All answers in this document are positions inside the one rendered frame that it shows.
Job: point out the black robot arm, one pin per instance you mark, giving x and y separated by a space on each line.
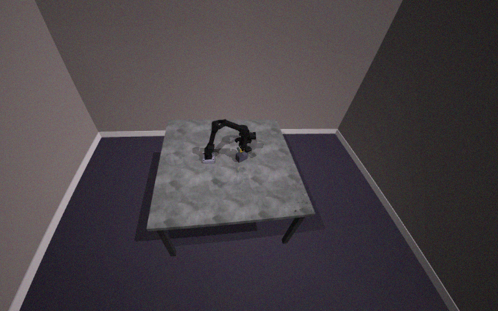
243 129

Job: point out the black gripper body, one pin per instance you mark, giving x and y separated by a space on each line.
243 144

